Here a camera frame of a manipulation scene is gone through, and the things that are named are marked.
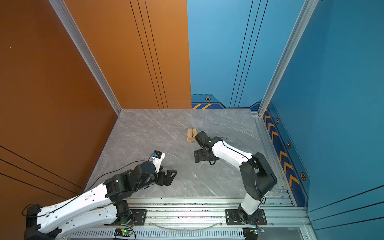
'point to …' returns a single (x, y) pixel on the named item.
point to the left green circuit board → (124, 232)
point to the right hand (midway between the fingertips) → (202, 158)
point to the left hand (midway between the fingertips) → (171, 169)
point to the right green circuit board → (251, 233)
